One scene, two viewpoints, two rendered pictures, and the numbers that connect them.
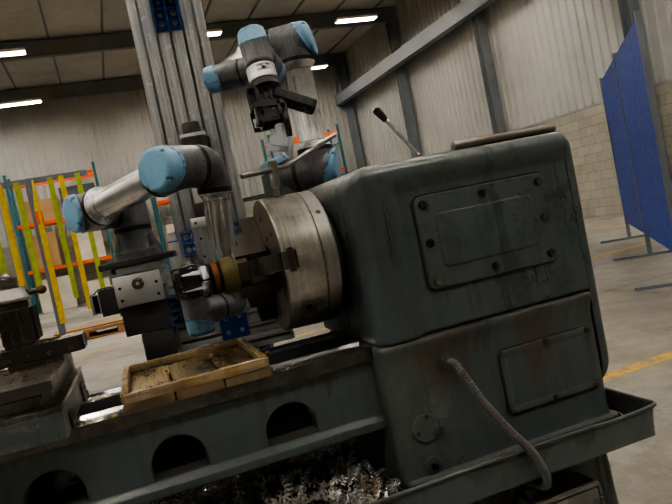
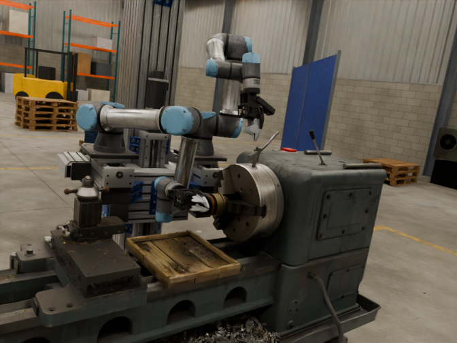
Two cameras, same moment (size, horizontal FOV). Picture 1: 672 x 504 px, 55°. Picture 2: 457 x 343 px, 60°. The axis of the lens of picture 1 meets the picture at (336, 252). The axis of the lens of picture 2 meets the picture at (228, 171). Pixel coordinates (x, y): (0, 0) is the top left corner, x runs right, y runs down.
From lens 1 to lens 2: 84 cm
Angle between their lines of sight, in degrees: 23
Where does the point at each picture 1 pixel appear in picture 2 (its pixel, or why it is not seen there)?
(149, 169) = (171, 120)
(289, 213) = (265, 183)
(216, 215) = (189, 152)
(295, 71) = not seen: hidden behind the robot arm
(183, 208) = not seen: hidden behind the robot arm
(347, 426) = (258, 301)
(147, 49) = (143, 11)
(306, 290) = (262, 228)
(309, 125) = (234, 101)
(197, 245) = (142, 149)
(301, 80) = not seen: hidden behind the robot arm
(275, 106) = (257, 108)
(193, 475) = (186, 322)
